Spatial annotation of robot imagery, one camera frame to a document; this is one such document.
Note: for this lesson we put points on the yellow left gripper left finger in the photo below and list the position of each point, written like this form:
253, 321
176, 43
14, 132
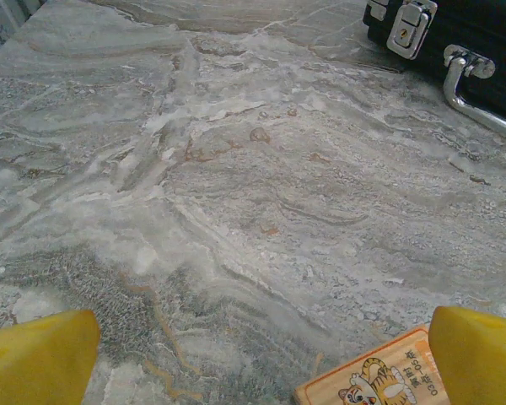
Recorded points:
33, 363

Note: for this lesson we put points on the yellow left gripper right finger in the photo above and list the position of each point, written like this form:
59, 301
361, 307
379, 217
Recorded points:
480, 363

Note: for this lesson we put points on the wooden block with tiger print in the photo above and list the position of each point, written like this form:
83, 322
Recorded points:
362, 379

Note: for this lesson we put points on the black hard case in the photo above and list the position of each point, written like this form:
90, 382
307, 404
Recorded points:
468, 25

